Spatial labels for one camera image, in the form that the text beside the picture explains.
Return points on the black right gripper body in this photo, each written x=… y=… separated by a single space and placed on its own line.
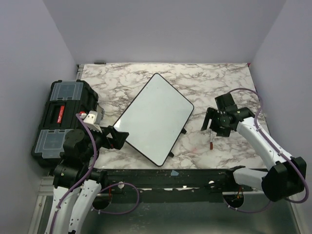
x=218 y=121

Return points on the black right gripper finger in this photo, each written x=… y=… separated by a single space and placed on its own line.
x=208 y=116
x=223 y=132

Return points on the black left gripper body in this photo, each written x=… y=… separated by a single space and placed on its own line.
x=101 y=139

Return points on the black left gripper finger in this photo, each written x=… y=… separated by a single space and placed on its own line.
x=109 y=129
x=118 y=138

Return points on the red capped whiteboard marker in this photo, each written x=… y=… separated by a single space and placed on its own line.
x=211 y=141

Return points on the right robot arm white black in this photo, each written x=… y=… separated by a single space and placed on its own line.
x=285 y=175

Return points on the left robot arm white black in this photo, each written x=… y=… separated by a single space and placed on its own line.
x=76 y=181

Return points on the black plastic toolbox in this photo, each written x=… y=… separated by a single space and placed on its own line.
x=65 y=100

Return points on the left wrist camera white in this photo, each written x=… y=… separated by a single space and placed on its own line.
x=92 y=120

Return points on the white whiteboard black frame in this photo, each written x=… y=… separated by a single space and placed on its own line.
x=155 y=119

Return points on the black front mounting rail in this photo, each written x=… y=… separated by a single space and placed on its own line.
x=169 y=186

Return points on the aluminium frame rail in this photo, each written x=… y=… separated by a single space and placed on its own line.
x=42 y=206

